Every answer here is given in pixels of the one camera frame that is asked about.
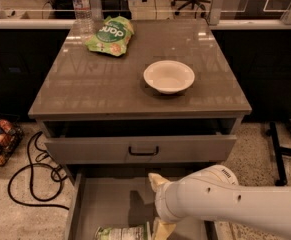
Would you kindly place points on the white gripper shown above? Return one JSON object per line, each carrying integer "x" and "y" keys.
{"x": 161, "y": 200}

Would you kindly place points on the green jalapeno chip bag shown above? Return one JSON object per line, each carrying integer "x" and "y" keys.
{"x": 139, "y": 232}

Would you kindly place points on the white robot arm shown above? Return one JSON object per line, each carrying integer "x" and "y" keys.
{"x": 214, "y": 193}

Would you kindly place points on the grey middle drawer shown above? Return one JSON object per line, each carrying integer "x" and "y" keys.
{"x": 113, "y": 196}

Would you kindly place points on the grey drawer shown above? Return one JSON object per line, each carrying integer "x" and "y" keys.
{"x": 113, "y": 196}
{"x": 145, "y": 149}

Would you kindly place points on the grey top drawer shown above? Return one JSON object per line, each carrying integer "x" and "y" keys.
{"x": 145, "y": 149}

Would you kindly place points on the grey drawer cabinet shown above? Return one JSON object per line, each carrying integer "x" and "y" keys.
{"x": 87, "y": 94}

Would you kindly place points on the green snack bag on counter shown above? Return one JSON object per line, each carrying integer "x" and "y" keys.
{"x": 113, "y": 37}

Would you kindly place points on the white bowl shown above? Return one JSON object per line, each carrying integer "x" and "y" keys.
{"x": 169, "y": 77}

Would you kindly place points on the black stand leg with caster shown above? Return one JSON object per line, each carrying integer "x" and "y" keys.
{"x": 279, "y": 152}

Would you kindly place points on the orange item in basket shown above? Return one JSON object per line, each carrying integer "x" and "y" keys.
{"x": 5, "y": 140}

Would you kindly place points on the brown bottle in basket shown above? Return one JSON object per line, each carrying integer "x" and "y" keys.
{"x": 7, "y": 126}

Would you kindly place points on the clear plastic water bottle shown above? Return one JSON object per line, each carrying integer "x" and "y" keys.
{"x": 83, "y": 17}

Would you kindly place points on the black office chair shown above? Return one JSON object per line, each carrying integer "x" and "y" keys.
{"x": 200, "y": 4}

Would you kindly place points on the black wire basket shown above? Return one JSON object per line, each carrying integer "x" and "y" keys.
{"x": 11, "y": 135}

